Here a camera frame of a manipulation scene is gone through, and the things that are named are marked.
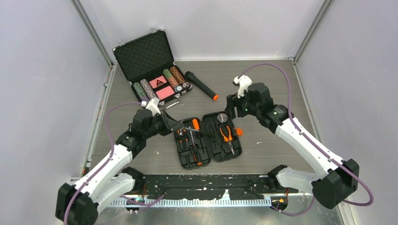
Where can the pink card deck lower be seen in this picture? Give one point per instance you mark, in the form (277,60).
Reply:
(165,92)

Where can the black orange flashlight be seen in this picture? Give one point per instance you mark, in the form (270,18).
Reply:
(190,76)

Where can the small black orange screwdriver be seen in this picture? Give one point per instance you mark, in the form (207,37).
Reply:
(180,136)
(186,138)

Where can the black poker chip case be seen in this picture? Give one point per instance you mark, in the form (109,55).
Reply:
(148,57)

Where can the black plastic tool case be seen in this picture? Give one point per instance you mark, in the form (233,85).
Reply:
(210,147)

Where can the black orange medium screwdriver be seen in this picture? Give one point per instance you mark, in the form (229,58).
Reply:
(196,154)

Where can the orange case latch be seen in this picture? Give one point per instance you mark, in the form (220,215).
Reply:
(238,131)

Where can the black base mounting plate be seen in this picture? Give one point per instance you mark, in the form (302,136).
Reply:
(206,186)

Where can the orange handled pliers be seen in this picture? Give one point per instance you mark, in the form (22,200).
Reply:
(227,137)

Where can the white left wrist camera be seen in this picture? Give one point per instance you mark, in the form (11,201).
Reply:
(151,105)

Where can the pink card deck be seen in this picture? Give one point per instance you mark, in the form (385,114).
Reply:
(165,92)
(158,82)

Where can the small claw hammer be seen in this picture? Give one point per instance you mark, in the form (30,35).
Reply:
(196,130)

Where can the long black orange screwdriver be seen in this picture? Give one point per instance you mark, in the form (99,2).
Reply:
(195,123)

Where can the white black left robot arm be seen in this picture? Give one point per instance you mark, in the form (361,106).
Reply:
(81,203)

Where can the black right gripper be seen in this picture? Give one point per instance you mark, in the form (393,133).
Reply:
(233,101)

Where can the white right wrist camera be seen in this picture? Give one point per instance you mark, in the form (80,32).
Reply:
(243,82)

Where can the round tape measure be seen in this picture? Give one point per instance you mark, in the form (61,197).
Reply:
(222,117)

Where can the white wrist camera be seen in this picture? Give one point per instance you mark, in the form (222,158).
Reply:
(151,105)
(243,82)

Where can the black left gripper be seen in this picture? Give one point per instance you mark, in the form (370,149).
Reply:
(169,124)

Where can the pink card deck upper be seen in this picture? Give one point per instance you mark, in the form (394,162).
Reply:
(158,82)

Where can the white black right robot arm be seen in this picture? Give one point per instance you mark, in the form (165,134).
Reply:
(332,180)

